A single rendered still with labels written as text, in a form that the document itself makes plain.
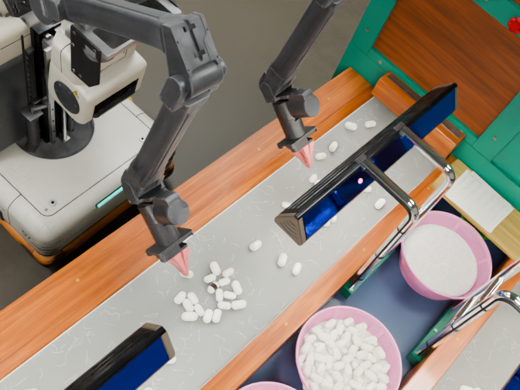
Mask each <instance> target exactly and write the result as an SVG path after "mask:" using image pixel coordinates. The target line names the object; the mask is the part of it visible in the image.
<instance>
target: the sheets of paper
mask: <svg viewBox="0 0 520 390"><path fill-rule="evenodd" d="M445 195H446V197H448V198H449V199H450V200H452V201H453V202H454V203H455V204H456V205H457V206H458V207H460V208H461V209H462V210H463V211H464V212H466V213H467V214H468V215H469V216H470V217H472V218H473V219H474V220H475V221H476V222H477V223H478V224H479V225H480V226H481V227H483V228H484V229H485V230H486V231H488V232H489V233H491V232H492V231H493V230H494V229H495V228H496V227H497V226H498V225H499V224H500V223H501V222H502V221H503V220H504V219H505V218H506V217H507V216H508V215H509V214H510V213H511V212H512V211H513V210H514V208H513V207H512V206H511V204H510V203H509V202H507V201H506V200H505V199H503V198H502V197H501V196H500V195H499V194H498V193H497V192H495V191H494V190H493V189H492V188H491V187H490V186H489V185H488V184H487V183H486V182H484V181H483V180H482V179H481V178H480V177H479V176H478V175H477V174H476V173H475V172H474V171H473V172H470V171H469V170H468V169H467V170H466V171H465V172H464V173H463V174H462V175H461V176H460V177H459V178H458V179H457V180H456V181H455V183H454V185H453V186H452V187H451V188H450V189H449V190H448V191H447V192H446V194H445Z"/></svg>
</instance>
